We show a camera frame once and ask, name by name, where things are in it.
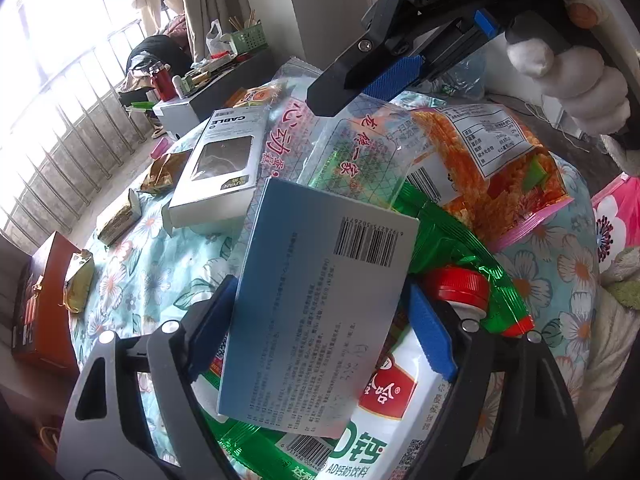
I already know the grey cable box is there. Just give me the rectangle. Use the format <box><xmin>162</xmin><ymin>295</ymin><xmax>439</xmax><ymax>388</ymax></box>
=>
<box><xmin>167</xmin><ymin>109</ymin><xmax>273</xmax><ymax>231</ymax></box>

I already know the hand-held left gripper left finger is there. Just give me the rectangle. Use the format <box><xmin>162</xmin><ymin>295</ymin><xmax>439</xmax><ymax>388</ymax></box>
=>
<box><xmin>56</xmin><ymin>275</ymin><xmax>240</xmax><ymax>480</ymax></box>

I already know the dark desk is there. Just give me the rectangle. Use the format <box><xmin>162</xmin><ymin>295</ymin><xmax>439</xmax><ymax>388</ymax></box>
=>
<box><xmin>152</xmin><ymin>47</ymin><xmax>281</xmax><ymax>141</ymax></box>

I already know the person's right hand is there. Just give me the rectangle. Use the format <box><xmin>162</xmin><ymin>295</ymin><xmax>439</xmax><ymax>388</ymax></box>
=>
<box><xmin>504</xmin><ymin>0</ymin><xmax>632</xmax><ymax>137</ymax></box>

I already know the floral blanket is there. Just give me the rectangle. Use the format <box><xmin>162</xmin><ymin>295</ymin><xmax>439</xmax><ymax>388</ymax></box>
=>
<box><xmin>70</xmin><ymin>125</ymin><xmax>601</xmax><ymax>480</ymax></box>

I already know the pink floral cloth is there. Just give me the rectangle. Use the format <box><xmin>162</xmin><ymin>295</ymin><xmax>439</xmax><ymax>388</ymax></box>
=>
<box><xmin>591</xmin><ymin>172</ymin><xmax>640</xmax><ymax>281</ymax></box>

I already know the person's right forearm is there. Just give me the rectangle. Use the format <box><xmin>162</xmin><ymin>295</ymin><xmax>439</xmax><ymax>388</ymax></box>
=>
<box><xmin>602</xmin><ymin>135</ymin><xmax>640</xmax><ymax>176</ymax></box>

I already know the clear printed plastic bag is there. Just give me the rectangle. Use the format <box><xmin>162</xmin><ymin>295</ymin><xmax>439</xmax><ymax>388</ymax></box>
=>
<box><xmin>260</xmin><ymin>57</ymin><xmax>418</xmax><ymax>211</ymax></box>

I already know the black clothing pile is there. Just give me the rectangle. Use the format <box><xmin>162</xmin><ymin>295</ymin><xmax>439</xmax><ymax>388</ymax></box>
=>
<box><xmin>125</xmin><ymin>35</ymin><xmax>194</xmax><ymax>92</ymax></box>

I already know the orange snack bag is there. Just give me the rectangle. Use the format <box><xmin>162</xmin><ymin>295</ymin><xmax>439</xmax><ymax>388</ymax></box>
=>
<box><xmin>395</xmin><ymin>102</ymin><xmax>576</xmax><ymax>256</ymax></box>

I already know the white fleece blanket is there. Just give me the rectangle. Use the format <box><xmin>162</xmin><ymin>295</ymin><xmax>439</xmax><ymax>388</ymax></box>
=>
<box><xmin>575</xmin><ymin>247</ymin><xmax>640</xmax><ymax>441</ymax></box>

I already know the pile of small boxes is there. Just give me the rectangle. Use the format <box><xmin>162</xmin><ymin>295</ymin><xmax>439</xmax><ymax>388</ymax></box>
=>
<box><xmin>182</xmin><ymin>56</ymin><xmax>239</xmax><ymax>89</ymax></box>

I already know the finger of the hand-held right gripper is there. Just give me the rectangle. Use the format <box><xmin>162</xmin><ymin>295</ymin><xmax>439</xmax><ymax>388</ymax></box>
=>
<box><xmin>421</xmin><ymin>9</ymin><xmax>517</xmax><ymax>79</ymax></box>
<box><xmin>306</xmin><ymin>0</ymin><xmax>462</xmax><ymax>117</ymax></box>

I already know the green foil packet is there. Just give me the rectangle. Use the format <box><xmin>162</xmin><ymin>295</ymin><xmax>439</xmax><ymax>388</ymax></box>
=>
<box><xmin>197</xmin><ymin>180</ymin><xmax>536</xmax><ymax>480</ymax></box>

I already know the metal window railing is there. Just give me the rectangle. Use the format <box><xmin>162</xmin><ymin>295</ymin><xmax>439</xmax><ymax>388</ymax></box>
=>
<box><xmin>0</xmin><ymin>17</ymin><xmax>157</xmax><ymax>241</ymax></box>

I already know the light blue cardboard box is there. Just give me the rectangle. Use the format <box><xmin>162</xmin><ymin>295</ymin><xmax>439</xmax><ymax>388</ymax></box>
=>
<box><xmin>216</xmin><ymin>176</ymin><xmax>421</xmax><ymax>436</ymax></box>

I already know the white milk bottle red cap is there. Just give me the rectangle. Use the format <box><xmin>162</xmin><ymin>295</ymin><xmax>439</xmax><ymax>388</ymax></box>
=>
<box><xmin>330</xmin><ymin>266</ymin><xmax>491</xmax><ymax>480</ymax></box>

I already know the bundle of wooden sticks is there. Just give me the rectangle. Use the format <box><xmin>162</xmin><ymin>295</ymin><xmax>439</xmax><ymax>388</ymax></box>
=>
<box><xmin>228</xmin><ymin>8</ymin><xmax>259</xmax><ymax>32</ymax></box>

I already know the green plastic basket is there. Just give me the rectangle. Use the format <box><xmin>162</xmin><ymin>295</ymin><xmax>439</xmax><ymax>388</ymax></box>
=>
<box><xmin>220</xmin><ymin>22</ymin><xmax>264</xmax><ymax>57</ymax></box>

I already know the white plastic bag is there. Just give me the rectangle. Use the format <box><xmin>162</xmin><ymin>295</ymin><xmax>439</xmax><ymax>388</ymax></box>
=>
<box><xmin>205</xmin><ymin>19</ymin><xmax>224</xmax><ymax>59</ymax></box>

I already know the orange cardboard box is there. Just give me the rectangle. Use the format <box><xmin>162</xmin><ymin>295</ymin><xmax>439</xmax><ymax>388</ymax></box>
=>
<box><xmin>11</xmin><ymin>231</ymin><xmax>83</xmax><ymax>368</ymax></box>

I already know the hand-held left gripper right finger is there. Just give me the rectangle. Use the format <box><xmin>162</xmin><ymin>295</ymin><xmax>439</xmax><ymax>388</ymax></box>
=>
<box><xmin>406</xmin><ymin>282</ymin><xmax>586</xmax><ymax>480</ymax></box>

